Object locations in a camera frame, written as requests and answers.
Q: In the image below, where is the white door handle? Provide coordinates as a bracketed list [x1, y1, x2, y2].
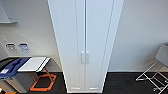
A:
[80, 51, 85, 65]
[85, 51, 91, 65]

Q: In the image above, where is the tall white wardrobe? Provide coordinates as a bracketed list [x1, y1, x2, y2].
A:
[47, 0, 125, 94]

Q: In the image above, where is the flat white board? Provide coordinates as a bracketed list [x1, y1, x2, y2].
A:
[17, 56, 51, 73]

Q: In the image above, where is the blue plastic object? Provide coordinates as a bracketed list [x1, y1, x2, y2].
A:
[0, 57, 32, 80]

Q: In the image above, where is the grey bin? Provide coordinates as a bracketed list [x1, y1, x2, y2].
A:
[0, 71, 36, 94]

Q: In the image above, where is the blue and white wall sign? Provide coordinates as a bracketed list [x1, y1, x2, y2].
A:
[18, 42, 32, 55]

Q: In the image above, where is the grey wall box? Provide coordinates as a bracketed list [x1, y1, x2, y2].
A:
[0, 0, 18, 24]

